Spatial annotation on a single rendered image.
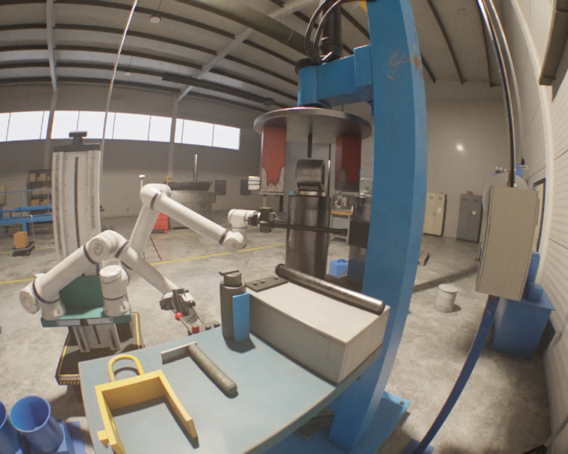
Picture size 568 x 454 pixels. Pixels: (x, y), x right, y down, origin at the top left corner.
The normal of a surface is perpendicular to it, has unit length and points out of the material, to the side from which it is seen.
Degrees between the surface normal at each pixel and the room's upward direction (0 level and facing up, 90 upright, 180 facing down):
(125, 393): 90
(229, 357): 0
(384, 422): 0
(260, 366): 0
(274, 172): 90
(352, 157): 90
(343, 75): 90
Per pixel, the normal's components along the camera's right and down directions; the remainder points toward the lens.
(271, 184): 0.15, 0.15
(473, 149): -0.72, 0.07
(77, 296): 0.54, 0.15
